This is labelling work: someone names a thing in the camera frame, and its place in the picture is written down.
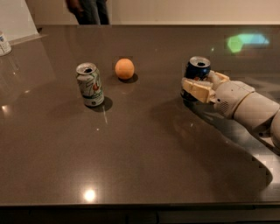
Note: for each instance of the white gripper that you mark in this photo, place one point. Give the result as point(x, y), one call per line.
point(232, 96)

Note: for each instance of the blue pepsi can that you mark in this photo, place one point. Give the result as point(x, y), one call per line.
point(197, 68)

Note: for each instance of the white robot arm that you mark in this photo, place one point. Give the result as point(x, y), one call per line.
point(260, 116)

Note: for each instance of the green white soda can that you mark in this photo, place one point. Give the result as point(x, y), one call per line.
point(90, 84)

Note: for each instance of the orange fruit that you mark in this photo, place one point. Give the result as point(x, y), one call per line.
point(124, 69)

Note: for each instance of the person in dark trousers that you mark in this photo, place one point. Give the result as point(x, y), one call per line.
point(89, 12)

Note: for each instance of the white container at left edge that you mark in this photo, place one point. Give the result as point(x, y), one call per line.
point(5, 46)

